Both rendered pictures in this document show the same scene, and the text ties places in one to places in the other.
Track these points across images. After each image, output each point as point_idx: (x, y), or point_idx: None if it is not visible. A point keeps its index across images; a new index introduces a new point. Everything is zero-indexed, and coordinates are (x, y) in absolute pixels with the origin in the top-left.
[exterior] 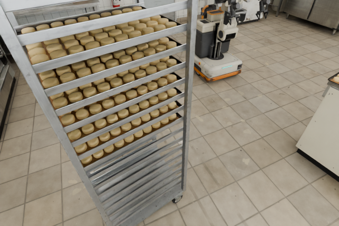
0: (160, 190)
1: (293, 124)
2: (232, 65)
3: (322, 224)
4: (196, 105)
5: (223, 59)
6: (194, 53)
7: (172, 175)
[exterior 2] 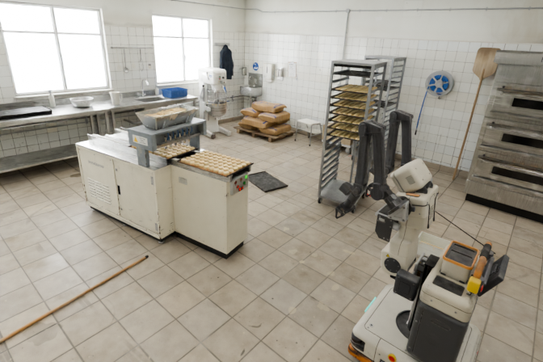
0: (327, 177)
1: (242, 272)
2: (364, 310)
3: None
4: (365, 266)
5: (391, 317)
6: None
7: (325, 173)
